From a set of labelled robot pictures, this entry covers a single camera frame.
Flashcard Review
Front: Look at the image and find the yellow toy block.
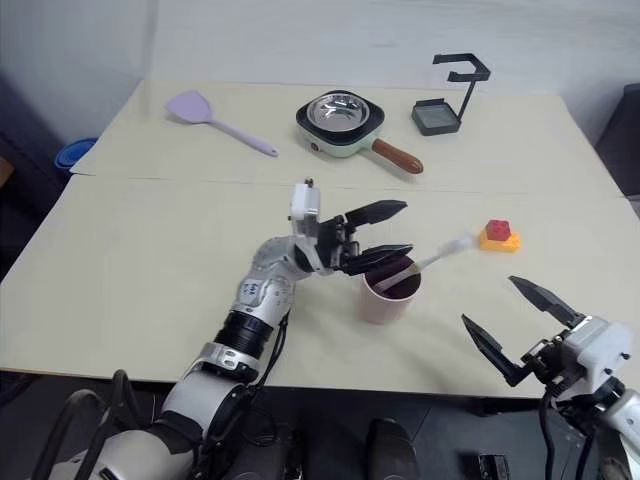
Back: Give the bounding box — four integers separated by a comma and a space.
478, 227, 523, 255

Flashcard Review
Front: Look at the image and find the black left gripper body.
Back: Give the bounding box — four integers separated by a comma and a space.
313, 213, 364, 277

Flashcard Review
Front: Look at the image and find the thick black hose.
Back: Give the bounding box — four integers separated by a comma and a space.
33, 368, 151, 480

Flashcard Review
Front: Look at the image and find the blue bowl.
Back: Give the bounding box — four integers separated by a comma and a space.
53, 137, 99, 172

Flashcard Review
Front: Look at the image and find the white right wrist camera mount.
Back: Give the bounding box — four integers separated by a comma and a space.
563, 314, 634, 399

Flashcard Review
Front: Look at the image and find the purple silicone spatula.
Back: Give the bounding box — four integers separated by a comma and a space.
164, 89, 280, 159

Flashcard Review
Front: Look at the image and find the pink mug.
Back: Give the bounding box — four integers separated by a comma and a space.
355, 259, 424, 325

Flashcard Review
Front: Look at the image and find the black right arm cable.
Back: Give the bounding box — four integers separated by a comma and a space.
537, 384, 604, 480

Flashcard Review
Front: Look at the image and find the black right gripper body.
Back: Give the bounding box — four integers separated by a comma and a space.
519, 335, 572, 397

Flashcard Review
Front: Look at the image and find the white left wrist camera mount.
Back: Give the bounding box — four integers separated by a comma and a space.
288, 177, 323, 251

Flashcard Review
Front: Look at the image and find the black metal stand with tray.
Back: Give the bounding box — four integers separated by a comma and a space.
410, 52, 493, 138

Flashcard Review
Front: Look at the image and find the white toothbrush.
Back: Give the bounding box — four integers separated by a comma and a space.
369, 233, 474, 296

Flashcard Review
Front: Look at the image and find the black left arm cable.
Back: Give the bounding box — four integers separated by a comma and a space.
249, 309, 295, 396

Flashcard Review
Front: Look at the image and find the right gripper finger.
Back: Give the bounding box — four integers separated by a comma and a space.
508, 274, 586, 329
460, 313, 527, 388

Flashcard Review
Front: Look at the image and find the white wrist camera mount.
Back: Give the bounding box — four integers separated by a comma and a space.
288, 177, 323, 251
563, 314, 634, 399

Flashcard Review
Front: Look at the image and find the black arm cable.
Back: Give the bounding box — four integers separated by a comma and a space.
249, 309, 295, 396
537, 384, 604, 480

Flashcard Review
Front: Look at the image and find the red toy block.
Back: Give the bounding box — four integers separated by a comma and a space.
487, 218, 513, 243

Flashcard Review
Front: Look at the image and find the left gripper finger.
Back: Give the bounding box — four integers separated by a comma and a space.
343, 199, 409, 227
341, 243, 415, 278

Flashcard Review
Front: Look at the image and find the green electric frying pan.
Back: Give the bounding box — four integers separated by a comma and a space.
294, 89, 425, 175

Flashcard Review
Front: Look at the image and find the dark rounded shape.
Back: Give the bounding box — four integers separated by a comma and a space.
366, 418, 422, 480

